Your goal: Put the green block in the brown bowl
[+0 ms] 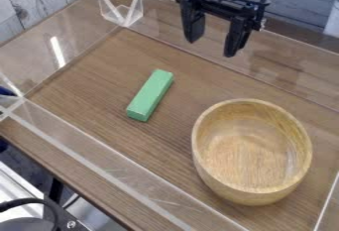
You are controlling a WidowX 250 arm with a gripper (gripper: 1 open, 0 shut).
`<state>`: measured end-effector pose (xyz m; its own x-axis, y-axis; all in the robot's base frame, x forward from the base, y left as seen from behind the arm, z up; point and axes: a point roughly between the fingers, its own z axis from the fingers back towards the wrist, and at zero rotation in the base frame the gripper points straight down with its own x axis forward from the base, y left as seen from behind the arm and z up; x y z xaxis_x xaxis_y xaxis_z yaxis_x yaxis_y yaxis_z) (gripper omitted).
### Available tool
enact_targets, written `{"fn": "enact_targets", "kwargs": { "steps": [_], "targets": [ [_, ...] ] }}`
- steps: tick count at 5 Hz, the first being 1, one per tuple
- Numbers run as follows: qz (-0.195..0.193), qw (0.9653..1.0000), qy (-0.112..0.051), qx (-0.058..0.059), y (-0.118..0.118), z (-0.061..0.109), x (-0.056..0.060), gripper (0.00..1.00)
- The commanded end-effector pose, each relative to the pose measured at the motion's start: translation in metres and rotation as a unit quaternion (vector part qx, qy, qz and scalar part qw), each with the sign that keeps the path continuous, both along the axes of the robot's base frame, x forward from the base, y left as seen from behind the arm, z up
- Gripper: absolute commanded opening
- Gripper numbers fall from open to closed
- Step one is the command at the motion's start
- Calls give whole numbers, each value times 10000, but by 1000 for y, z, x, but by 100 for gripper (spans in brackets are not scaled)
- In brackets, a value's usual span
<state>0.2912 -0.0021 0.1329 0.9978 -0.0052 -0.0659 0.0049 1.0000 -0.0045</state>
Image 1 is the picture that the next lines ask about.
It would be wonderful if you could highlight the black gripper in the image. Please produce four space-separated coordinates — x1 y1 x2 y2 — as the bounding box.
178 0 270 58

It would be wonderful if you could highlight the clear acrylic enclosure wall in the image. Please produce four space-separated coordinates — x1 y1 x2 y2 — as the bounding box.
0 0 339 231

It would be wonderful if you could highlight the black metal bracket with screw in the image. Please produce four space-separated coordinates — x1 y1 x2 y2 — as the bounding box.
43 198 91 231

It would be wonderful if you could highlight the green rectangular block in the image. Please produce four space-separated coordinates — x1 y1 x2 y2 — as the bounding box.
126 69 174 122

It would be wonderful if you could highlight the clear acrylic corner bracket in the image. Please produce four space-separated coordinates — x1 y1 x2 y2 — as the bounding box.
98 0 143 28

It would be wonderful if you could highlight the black cable bottom left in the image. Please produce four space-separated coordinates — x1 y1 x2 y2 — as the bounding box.
0 197 62 231

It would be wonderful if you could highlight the light wooden bowl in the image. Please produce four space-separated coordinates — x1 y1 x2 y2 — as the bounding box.
191 98 313 206

